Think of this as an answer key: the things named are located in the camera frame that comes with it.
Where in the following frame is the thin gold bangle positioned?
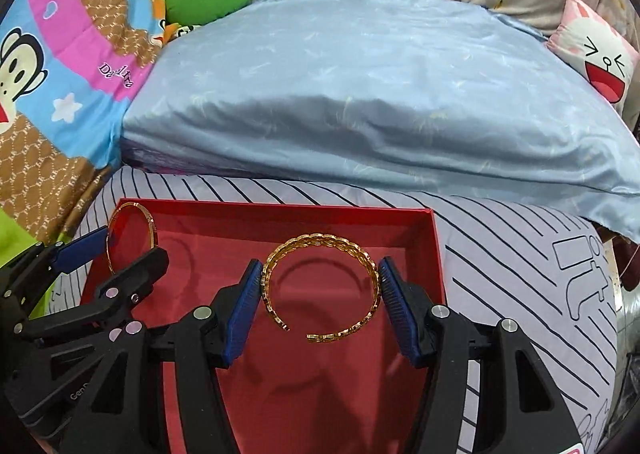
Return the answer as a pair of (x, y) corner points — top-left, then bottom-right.
(105, 201), (158, 274)

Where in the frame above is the wide gold chain bangle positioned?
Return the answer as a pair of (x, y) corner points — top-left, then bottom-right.
(260, 233), (382, 344)

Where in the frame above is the red jewelry box tray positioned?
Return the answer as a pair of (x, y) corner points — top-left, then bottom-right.
(85, 199), (446, 453)

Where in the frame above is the light blue satin pillow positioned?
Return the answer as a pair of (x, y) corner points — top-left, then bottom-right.
(122, 0), (639, 240)

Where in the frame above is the colourful monkey cartoon blanket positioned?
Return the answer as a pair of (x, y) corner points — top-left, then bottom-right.
(1, 0), (166, 260)

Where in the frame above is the pink white cat cushion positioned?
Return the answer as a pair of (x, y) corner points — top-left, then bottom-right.
(546, 0), (639, 115)

